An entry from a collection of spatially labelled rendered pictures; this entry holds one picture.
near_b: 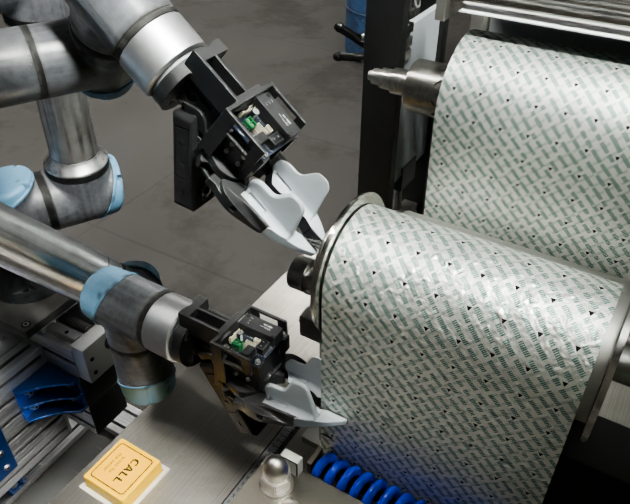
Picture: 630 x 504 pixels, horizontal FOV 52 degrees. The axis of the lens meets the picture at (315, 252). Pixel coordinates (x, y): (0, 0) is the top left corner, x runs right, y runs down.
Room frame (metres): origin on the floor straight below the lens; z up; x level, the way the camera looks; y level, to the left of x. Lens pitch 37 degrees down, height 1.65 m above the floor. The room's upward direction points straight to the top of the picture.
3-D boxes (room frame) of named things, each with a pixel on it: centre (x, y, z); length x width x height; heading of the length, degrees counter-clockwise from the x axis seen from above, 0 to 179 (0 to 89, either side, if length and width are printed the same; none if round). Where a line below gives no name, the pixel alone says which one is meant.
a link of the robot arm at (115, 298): (0.60, 0.23, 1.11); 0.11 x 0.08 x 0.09; 58
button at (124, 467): (0.50, 0.25, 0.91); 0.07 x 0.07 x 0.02; 58
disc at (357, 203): (0.51, -0.04, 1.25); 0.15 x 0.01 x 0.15; 148
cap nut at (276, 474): (0.41, 0.04, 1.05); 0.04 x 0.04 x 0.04
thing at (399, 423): (0.40, -0.11, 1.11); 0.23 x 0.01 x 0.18; 58
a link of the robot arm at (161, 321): (0.56, 0.16, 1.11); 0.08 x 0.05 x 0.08; 148
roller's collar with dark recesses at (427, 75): (0.74, -0.15, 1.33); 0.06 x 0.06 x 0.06; 58
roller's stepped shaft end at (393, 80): (0.77, -0.09, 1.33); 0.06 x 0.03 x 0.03; 58
